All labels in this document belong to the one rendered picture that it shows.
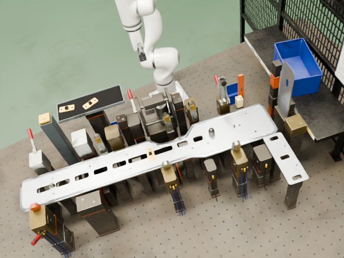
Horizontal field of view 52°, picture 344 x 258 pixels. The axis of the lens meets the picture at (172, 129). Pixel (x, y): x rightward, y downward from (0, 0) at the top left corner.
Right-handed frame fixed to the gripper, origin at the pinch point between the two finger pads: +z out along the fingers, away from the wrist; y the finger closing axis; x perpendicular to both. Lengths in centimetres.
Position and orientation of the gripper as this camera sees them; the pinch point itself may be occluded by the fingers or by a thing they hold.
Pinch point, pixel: (141, 53)
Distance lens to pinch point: 169.7
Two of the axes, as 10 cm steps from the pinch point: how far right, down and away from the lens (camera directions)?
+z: 1.6, 6.0, 7.8
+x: 9.5, -3.1, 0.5
